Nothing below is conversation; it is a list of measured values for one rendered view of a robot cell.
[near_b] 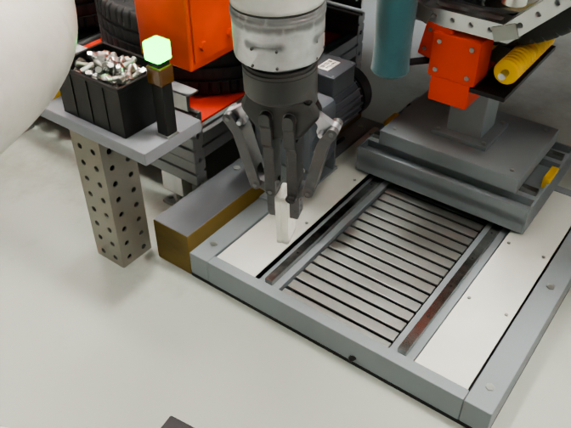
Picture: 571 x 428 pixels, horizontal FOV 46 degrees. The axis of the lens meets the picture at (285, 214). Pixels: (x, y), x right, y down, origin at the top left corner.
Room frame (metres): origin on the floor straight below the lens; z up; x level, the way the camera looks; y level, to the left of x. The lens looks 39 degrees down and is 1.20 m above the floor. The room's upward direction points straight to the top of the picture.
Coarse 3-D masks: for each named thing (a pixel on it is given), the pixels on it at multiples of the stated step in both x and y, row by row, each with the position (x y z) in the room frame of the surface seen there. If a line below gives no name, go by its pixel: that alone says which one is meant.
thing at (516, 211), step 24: (360, 144) 1.60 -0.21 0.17; (360, 168) 1.58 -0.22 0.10; (384, 168) 1.54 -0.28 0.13; (408, 168) 1.50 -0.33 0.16; (432, 168) 1.51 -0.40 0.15; (552, 168) 1.47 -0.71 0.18; (432, 192) 1.45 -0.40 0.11; (456, 192) 1.41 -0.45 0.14; (480, 192) 1.38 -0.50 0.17; (504, 192) 1.39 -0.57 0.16; (528, 192) 1.37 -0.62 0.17; (480, 216) 1.37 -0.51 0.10; (504, 216) 1.33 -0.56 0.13; (528, 216) 1.30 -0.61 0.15
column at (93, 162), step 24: (72, 144) 1.33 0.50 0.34; (96, 144) 1.28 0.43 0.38; (96, 168) 1.32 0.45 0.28; (120, 168) 1.31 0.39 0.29; (96, 192) 1.30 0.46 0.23; (120, 192) 1.30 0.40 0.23; (96, 216) 1.31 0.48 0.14; (120, 216) 1.31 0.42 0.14; (144, 216) 1.35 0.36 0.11; (96, 240) 1.33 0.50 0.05; (120, 240) 1.28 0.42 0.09; (144, 240) 1.34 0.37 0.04; (120, 264) 1.28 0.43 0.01
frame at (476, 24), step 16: (432, 0) 1.51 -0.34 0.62; (448, 0) 1.51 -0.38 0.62; (544, 0) 1.33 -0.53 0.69; (560, 0) 1.31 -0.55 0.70; (416, 16) 1.49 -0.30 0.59; (432, 16) 1.48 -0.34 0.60; (448, 16) 1.45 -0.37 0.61; (464, 16) 1.43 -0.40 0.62; (480, 16) 1.42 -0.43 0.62; (496, 16) 1.43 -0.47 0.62; (512, 16) 1.42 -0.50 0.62; (528, 16) 1.35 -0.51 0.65; (544, 16) 1.33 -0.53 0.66; (480, 32) 1.40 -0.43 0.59; (496, 32) 1.38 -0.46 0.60; (512, 32) 1.36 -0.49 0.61
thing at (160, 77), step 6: (150, 66) 1.20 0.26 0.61; (168, 66) 1.20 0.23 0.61; (150, 72) 1.19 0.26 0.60; (156, 72) 1.18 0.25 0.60; (162, 72) 1.19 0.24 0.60; (168, 72) 1.20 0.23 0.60; (150, 78) 1.19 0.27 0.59; (156, 78) 1.18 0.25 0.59; (162, 78) 1.18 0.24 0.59; (168, 78) 1.20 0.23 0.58; (156, 84) 1.19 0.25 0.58; (162, 84) 1.18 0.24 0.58
